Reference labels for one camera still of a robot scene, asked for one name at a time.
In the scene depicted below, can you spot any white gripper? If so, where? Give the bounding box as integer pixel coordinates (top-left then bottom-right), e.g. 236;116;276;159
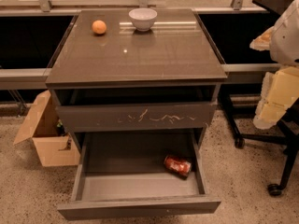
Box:
249;0;299;130

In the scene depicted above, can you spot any red coke can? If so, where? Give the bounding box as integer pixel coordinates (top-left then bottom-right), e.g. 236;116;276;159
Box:
164;155;192;177

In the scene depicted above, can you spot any grey drawer cabinet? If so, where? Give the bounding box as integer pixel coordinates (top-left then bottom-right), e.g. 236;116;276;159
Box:
45;7;228;147

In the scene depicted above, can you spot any open grey middle drawer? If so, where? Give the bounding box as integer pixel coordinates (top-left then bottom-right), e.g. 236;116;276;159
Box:
58;129;221;220

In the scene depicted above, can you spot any scratched grey top drawer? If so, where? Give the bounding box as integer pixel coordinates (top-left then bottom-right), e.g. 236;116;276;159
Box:
57;102;217;133

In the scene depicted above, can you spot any white ceramic bowl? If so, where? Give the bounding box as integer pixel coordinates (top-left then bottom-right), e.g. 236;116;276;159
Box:
129;8;157;32

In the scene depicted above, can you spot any orange fruit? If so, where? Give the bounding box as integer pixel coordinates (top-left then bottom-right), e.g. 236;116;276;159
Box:
92;21;107;35

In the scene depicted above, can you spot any open cardboard box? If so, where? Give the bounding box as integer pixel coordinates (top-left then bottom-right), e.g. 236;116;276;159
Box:
14;91;80;167

